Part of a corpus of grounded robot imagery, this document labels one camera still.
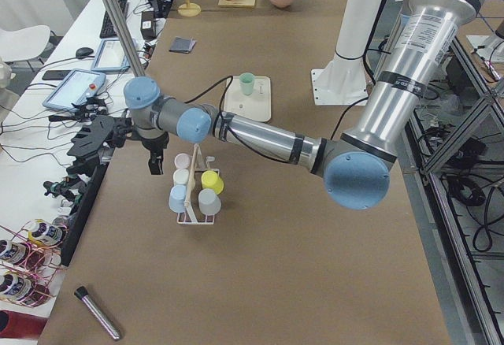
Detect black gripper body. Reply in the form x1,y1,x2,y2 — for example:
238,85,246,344
106,118,169,160

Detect green plastic cup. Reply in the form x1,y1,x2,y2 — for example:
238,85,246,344
239,72,255,96

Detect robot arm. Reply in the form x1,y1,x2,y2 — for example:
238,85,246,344
124,0,484,210

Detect pink plastic cup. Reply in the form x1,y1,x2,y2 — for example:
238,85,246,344
174,153,192,169

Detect cream white plastic cup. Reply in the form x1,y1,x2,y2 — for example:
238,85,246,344
172,168,191,185

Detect light blue plastic cup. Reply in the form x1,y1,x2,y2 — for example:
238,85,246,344
168,184,187,213

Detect yellow plastic cup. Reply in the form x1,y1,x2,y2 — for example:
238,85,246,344
201,170,224,195

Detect grey plastic cup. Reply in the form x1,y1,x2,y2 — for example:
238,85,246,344
198,188,221,216

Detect cream rectangular tray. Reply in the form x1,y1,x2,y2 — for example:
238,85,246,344
223,76,272,123

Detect black tool stand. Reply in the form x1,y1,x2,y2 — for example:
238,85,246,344
65,114,125,183

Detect blue teach pendant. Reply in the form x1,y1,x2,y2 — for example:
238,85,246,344
43,69,106,111
91,38,130,73

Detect black computer mouse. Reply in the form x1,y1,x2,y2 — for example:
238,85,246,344
75,46,94,60

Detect black smartphone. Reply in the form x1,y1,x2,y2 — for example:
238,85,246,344
42,69,70,81

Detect black keyboard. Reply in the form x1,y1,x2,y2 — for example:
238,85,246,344
98,0,130,39

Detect folded grey cloth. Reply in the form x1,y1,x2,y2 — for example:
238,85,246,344
169,37,196,54

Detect black box white label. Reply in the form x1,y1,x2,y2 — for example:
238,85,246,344
140,10,157,41

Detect white chair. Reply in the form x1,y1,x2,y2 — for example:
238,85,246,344
1,24,50,72

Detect metal cylinder black cap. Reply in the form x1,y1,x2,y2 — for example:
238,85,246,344
74,286,122,341

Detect white wire cup rack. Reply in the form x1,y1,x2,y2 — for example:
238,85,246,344
173,144,222,225

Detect copper wire bottle rack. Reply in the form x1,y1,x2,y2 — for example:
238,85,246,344
1,219,69,308

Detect aluminium frame post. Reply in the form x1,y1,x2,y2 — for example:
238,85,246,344
102,0,145,77

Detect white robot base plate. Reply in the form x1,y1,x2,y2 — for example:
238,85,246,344
310,65,367,106

